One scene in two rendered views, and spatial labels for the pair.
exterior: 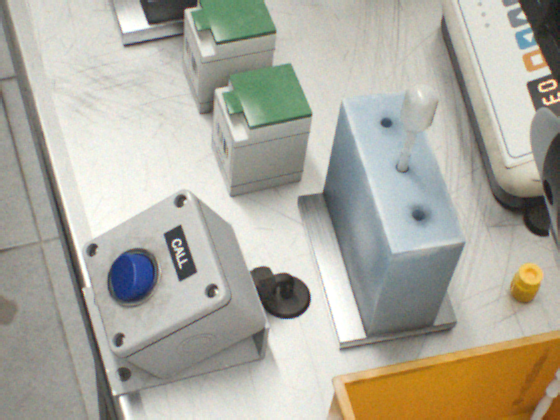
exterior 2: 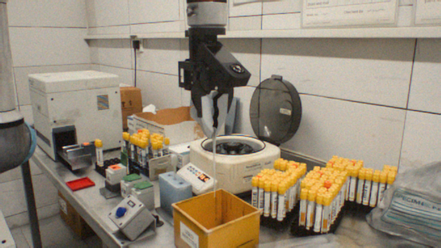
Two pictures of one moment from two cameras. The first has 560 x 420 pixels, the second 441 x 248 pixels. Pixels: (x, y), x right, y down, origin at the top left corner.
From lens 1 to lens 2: 0.43 m
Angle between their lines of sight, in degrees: 43
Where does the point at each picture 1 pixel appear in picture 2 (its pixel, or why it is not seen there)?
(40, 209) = not seen: outside the picture
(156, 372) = (130, 236)
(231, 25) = (131, 178)
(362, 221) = (169, 194)
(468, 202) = not seen: hidden behind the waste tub
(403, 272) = (181, 195)
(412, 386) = (189, 207)
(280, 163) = (149, 201)
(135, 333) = (124, 220)
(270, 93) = (143, 184)
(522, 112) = (197, 181)
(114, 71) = (105, 203)
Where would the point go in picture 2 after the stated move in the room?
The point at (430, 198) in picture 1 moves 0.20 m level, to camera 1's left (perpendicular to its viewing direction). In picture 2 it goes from (182, 181) to (96, 189)
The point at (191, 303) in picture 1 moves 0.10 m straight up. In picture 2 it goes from (136, 209) to (133, 166)
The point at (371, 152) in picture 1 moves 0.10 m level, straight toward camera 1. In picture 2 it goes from (167, 178) to (167, 197)
